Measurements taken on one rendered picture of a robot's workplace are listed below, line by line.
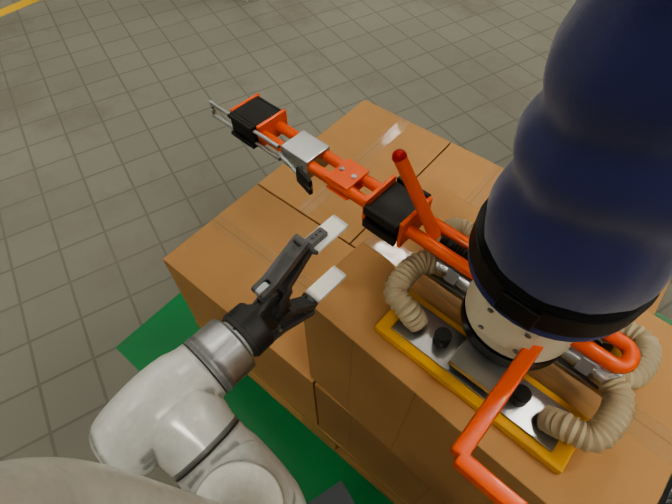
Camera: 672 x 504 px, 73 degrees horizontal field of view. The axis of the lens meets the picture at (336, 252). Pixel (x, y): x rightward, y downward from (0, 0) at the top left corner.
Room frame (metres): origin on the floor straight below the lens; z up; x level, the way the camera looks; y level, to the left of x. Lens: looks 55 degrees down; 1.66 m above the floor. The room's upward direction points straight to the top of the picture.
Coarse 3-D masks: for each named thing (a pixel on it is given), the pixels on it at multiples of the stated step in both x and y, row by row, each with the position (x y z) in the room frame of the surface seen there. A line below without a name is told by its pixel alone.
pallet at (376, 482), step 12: (252, 372) 0.62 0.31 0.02; (264, 384) 0.57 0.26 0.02; (276, 396) 0.53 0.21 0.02; (288, 408) 0.48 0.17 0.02; (300, 420) 0.44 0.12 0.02; (324, 432) 0.37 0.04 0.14; (336, 444) 0.34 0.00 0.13; (348, 456) 0.32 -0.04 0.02; (360, 468) 0.29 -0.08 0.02; (372, 480) 0.25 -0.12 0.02; (384, 492) 0.22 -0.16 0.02
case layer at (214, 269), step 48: (336, 144) 1.27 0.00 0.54; (384, 144) 1.27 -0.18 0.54; (432, 144) 1.27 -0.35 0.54; (288, 192) 1.04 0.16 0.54; (480, 192) 1.04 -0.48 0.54; (192, 240) 0.84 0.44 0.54; (240, 240) 0.84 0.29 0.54; (288, 240) 0.84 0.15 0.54; (336, 240) 0.84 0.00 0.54; (192, 288) 0.69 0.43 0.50; (240, 288) 0.67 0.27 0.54; (288, 336) 0.52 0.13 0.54; (288, 384) 0.46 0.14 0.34; (336, 432) 0.34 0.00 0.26; (384, 480) 0.23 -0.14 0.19
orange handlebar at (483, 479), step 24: (312, 168) 0.60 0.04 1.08; (336, 168) 0.59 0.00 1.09; (360, 168) 0.59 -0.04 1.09; (336, 192) 0.56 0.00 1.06; (360, 192) 0.54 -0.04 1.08; (432, 240) 0.43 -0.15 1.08; (456, 240) 0.44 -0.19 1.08; (456, 264) 0.39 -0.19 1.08; (624, 336) 0.27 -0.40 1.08; (528, 360) 0.23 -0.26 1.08; (600, 360) 0.24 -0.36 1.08; (624, 360) 0.23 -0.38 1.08; (504, 384) 0.20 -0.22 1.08; (480, 408) 0.17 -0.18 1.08; (480, 432) 0.14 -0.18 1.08; (456, 456) 0.12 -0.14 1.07; (480, 480) 0.09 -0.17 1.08
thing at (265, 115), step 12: (252, 96) 0.79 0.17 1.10; (240, 108) 0.75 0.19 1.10; (252, 108) 0.75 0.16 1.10; (264, 108) 0.75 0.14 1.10; (276, 108) 0.75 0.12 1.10; (252, 120) 0.71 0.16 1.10; (264, 120) 0.71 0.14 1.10; (276, 120) 0.72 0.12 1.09; (276, 132) 0.72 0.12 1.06; (264, 144) 0.69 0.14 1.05
